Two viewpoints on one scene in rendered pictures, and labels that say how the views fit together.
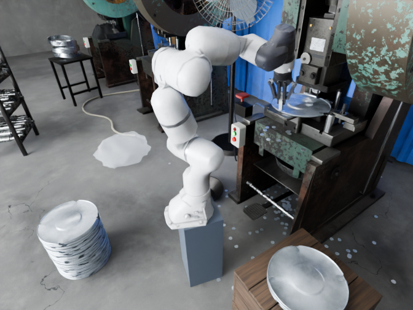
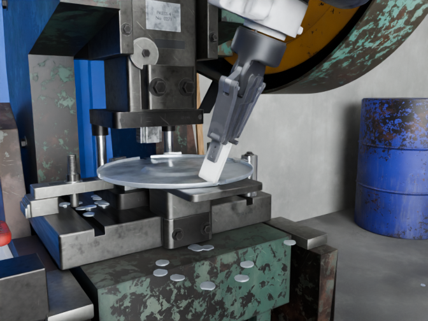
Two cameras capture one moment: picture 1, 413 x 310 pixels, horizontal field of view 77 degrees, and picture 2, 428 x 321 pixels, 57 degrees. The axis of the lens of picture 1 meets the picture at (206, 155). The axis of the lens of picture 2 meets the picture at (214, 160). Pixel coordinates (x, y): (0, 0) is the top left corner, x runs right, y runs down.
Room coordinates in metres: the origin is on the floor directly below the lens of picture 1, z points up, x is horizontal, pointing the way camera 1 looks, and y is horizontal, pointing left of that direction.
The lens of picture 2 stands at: (1.17, 0.25, 0.93)
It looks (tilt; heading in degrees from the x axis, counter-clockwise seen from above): 10 degrees down; 269
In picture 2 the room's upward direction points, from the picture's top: straight up
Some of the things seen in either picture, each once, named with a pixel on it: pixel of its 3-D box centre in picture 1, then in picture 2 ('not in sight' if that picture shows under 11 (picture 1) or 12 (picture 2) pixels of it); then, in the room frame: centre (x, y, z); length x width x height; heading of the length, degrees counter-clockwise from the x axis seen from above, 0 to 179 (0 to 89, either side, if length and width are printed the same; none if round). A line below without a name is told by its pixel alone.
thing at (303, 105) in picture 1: (300, 104); (176, 168); (1.23, -0.49, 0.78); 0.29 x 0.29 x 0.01
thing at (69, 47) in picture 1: (73, 68); not in sight; (3.42, 1.69, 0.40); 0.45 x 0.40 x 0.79; 45
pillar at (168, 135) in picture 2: (338, 96); (169, 143); (1.27, -0.69, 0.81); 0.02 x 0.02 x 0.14
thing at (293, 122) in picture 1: (292, 118); (190, 208); (1.21, -0.45, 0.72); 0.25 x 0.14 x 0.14; 123
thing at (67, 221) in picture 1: (68, 220); not in sight; (0.93, 0.73, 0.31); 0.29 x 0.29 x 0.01
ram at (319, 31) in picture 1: (322, 49); (153, 34); (1.28, -0.56, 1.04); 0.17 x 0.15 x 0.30; 123
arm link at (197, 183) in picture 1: (202, 167); not in sight; (0.81, 0.02, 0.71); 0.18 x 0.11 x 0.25; 48
